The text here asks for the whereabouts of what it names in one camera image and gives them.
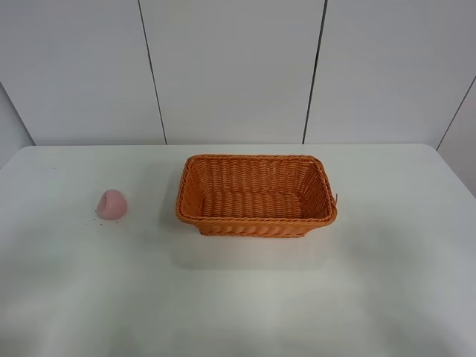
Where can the orange woven wicker basket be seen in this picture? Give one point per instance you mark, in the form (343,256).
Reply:
(277,196)

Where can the pink peach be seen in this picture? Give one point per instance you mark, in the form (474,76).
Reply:
(112,205)

